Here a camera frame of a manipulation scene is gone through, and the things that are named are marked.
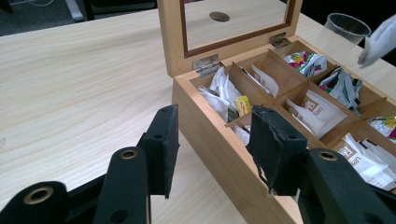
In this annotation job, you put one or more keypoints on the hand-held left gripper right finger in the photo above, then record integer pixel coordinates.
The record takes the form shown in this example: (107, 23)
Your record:
(277, 155)

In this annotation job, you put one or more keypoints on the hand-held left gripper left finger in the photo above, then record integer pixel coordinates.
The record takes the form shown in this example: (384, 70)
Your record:
(162, 149)

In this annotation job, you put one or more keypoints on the wooden tea box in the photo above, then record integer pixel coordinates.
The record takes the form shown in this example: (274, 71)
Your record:
(230, 161)

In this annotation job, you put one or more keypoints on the pile of tea bags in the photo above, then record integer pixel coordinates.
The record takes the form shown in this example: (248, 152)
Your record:
(317, 112)

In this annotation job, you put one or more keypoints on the clear plastic cup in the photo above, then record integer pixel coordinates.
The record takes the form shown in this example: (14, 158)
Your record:
(342, 34)

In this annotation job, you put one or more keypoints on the black table grommet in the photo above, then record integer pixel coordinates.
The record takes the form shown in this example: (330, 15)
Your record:
(219, 16)

